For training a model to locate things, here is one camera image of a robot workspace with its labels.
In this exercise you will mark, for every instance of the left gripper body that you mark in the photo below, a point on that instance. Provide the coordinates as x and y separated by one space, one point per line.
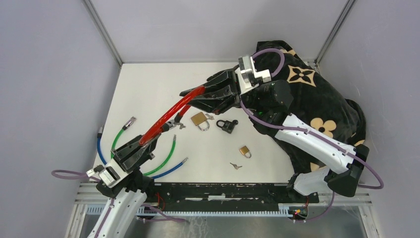
126 165

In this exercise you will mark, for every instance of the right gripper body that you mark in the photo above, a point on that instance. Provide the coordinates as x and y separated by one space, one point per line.
219 105

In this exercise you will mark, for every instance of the large brass padlock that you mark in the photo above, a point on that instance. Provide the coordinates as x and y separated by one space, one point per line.
200 121

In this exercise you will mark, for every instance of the black padlock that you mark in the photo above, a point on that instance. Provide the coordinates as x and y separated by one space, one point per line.
226 125

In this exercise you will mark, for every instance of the red cable lock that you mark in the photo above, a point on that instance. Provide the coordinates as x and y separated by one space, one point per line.
155 128

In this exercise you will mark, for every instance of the small brass padlock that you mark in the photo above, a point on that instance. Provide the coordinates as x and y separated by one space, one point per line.
245 152

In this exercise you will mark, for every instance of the small padlock keys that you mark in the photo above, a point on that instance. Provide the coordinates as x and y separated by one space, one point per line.
235 166

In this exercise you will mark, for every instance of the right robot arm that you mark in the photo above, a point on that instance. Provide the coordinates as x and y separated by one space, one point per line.
267 104

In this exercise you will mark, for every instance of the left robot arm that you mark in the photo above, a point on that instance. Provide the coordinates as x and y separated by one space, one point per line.
124 185

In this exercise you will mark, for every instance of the black floral blanket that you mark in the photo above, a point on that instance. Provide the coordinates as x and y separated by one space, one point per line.
315 102

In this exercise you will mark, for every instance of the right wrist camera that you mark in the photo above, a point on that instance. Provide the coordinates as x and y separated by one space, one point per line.
248 77

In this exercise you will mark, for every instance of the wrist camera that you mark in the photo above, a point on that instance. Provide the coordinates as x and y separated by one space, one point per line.
248 77
108 175

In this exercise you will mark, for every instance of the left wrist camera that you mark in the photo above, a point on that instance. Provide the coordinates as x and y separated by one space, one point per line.
108 175

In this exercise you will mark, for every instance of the green cable lock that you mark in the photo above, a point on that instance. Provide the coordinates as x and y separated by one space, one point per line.
159 167

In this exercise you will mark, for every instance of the red cable lock keys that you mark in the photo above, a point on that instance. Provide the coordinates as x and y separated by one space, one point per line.
180 125

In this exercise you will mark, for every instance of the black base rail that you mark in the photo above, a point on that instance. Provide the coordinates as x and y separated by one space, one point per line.
222 197

